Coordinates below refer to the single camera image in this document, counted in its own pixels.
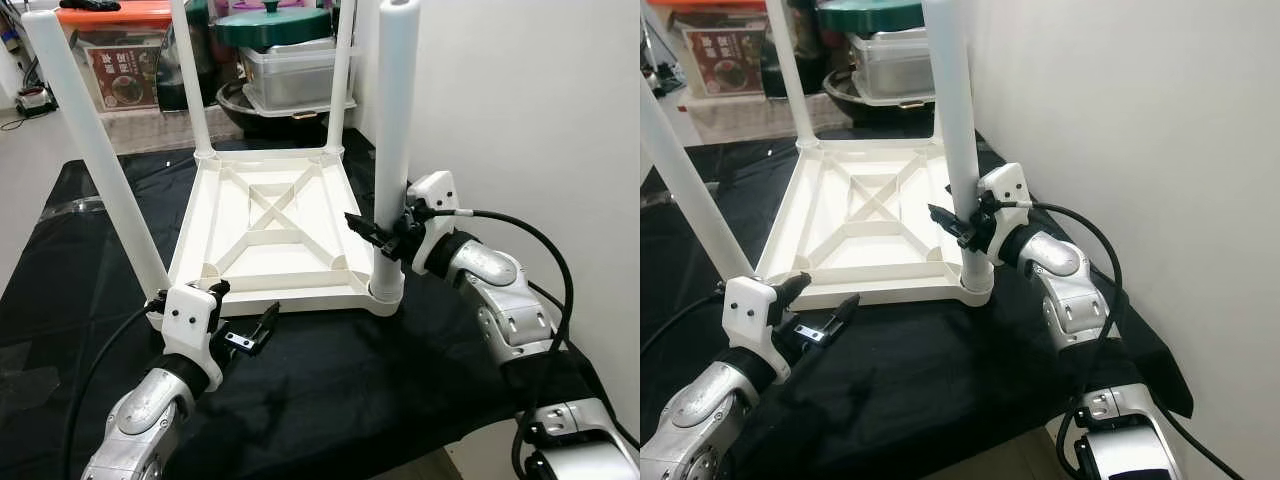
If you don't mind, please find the white plastic children table top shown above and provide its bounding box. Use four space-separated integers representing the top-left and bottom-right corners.
755 138 997 310
150 148 407 320

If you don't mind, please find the black wok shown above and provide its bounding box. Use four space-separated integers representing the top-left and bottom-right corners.
216 80 352 142
821 70 942 127

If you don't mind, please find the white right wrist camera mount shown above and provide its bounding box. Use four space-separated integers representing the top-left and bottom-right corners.
977 162 1033 267
404 170 461 277

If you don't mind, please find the clear plastic food container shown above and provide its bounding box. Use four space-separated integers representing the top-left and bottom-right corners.
239 40 357 112
849 28 937 102

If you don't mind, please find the dark plastic bag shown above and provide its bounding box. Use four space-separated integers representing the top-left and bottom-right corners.
155 0 217 112
760 0 832 121

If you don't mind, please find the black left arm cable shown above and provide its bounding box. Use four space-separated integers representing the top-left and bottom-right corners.
62 295 167 480
640 290 727 358

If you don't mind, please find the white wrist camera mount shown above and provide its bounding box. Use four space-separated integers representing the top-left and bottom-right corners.
721 275 792 382
977 162 1033 267
404 170 461 277
159 283 224 387

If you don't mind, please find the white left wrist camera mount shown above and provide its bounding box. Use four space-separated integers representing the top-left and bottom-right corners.
721 275 792 382
159 283 224 387

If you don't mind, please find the black tablecloth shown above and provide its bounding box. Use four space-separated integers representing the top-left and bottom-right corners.
0 135 627 480
640 125 1197 480

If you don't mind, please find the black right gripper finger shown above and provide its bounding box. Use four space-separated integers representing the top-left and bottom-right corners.
928 202 978 247
345 211 398 252

